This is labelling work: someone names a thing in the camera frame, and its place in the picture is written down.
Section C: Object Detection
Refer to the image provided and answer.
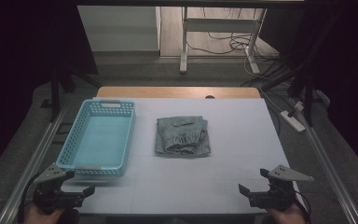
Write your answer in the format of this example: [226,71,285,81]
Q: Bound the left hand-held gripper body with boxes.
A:
[32,162,85,215]

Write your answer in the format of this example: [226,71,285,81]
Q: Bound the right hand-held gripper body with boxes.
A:
[248,164,315,213]

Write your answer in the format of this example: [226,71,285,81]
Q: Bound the light blue plastic basket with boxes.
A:
[55,98,137,177]

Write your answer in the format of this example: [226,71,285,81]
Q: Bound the grey-green pants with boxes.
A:
[154,115,212,157]

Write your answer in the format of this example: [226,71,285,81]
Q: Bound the person's right hand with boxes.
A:
[265,204,307,224]

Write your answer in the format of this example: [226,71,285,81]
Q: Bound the person's left hand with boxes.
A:
[22,204,65,224]

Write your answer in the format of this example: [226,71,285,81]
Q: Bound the white table mat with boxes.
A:
[60,97,308,216]

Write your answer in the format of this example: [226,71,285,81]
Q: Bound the white power strip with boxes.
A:
[280,110,306,133]

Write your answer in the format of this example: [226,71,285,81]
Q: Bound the black metal stand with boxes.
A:
[40,69,102,123]
[260,15,329,127]

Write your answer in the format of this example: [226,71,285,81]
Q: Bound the black curtain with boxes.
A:
[259,0,358,181]
[0,0,99,181]

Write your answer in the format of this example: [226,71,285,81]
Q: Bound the wooden table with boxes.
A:
[96,86,262,100]

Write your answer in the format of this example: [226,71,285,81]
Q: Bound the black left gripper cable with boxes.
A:
[18,172,45,224]

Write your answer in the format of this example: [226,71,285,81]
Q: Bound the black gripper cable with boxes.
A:
[18,172,45,224]
[293,189,311,224]

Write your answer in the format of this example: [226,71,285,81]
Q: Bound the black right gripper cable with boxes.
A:
[293,189,311,224]

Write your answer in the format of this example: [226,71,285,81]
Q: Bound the aluminium rail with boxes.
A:
[288,99,358,224]
[0,102,71,224]

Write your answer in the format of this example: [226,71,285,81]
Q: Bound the tangle of black floor cables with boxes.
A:
[186,31,282,64]

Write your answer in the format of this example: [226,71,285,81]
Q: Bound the white metal desk frame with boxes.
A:
[179,7,268,75]

